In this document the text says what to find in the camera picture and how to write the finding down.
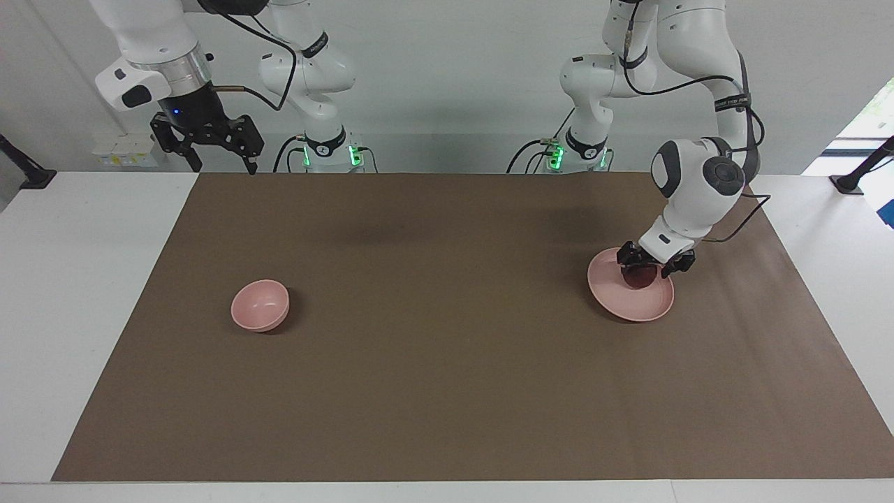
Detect dark red apple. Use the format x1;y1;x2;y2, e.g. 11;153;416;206
623;264;659;290

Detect pink plate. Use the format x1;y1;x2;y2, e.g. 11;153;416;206
587;247;676;323

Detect pink bowl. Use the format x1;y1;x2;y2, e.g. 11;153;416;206
230;279;291;333

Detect black clamp stand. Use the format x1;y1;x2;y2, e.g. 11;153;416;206
0;133;58;191
829;135;894;195

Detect brown table mat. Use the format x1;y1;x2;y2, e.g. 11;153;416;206
51;173;894;483

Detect window with green view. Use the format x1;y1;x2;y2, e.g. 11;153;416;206
803;75;894;175

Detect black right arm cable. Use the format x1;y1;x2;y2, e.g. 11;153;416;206
199;0;301;112

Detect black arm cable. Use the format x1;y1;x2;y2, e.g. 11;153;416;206
620;0;772;244
199;0;301;112

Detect white wall socket box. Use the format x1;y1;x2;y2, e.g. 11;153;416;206
93;135;167;168

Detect black left base cable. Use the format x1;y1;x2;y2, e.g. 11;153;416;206
506;110;579;174

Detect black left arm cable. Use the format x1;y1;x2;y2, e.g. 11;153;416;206
620;0;772;244

